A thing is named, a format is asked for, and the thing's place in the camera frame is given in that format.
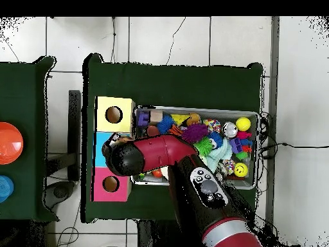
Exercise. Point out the shallow clear mesh bin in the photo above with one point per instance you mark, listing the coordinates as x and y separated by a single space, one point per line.
253 177

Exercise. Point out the purple spiky ball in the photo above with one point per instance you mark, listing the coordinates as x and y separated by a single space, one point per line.
195 133

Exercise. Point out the green spiky ball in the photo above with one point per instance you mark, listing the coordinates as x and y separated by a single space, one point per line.
204 146

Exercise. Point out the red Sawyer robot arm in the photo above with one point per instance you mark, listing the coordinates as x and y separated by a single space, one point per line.
164 152

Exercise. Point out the plain yellow ball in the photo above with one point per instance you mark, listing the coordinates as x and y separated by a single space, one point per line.
243 123

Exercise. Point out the purple toy block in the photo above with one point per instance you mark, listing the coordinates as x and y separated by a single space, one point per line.
143 119

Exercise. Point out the wooden box with three holes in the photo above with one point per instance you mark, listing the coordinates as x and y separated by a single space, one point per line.
100 110

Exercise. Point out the blue round disc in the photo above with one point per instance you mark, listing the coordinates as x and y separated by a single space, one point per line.
5 188

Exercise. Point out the orange round disc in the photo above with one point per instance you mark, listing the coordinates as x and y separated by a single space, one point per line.
9 143

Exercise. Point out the blue spiky ball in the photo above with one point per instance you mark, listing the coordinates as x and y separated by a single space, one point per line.
165 124

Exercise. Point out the dark green table cloth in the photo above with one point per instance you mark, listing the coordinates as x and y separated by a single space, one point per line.
31 103
180 82

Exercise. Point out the yellow smiley face ball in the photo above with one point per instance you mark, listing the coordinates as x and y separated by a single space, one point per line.
240 169

